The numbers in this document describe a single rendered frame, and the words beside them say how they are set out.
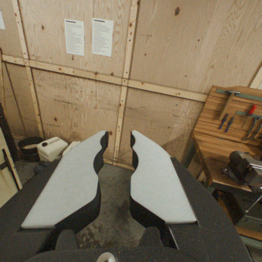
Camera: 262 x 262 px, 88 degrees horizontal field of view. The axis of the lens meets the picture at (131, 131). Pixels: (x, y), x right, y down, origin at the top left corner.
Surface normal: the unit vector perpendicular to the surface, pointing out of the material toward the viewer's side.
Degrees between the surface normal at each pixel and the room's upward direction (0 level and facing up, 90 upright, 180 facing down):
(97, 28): 90
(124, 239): 0
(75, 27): 90
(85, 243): 0
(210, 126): 90
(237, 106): 90
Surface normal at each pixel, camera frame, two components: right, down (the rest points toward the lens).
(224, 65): -0.22, 0.45
